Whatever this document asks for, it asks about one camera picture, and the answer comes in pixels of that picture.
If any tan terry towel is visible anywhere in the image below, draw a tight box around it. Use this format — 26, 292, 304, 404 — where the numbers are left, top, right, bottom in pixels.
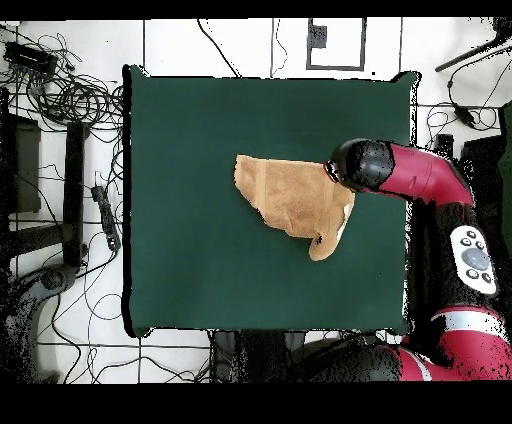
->
233, 154, 357, 263

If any dark grey square plate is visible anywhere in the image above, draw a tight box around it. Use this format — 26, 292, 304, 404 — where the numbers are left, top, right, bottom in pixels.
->
307, 24, 328, 49

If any black power adapter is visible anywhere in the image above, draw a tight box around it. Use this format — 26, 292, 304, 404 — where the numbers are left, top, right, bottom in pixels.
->
452, 102, 477, 129

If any dark green table cloth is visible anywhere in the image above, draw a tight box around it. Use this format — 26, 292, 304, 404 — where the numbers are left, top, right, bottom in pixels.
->
121, 64, 421, 339

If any black tripod pole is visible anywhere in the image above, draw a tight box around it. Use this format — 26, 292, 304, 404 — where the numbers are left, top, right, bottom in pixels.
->
434, 17, 512, 74

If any black power strip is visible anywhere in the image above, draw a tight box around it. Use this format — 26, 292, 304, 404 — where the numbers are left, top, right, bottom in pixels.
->
90, 184, 122, 252

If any black electronics box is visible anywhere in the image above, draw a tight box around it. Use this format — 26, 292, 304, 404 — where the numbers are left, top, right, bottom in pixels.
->
3, 40, 59, 75

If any grey square floor frame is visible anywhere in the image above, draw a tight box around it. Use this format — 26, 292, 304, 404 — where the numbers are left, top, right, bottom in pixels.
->
306, 17, 367, 72

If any black metal frame stand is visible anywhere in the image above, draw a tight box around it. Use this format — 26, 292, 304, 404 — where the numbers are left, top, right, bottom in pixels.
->
0, 87, 89, 273
434, 133, 506, 185

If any long black cable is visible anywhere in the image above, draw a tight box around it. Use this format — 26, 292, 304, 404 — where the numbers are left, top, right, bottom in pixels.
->
196, 18, 241, 78

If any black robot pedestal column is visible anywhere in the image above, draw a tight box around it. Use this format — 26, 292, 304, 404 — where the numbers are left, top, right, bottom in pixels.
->
209, 329, 307, 383

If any black coiled cable bundle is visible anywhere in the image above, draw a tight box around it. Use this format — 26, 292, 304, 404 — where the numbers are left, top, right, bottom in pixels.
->
23, 31, 125, 129

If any grey pedestal leg with caster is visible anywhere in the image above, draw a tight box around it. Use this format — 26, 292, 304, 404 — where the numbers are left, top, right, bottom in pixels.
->
0, 263, 79, 383

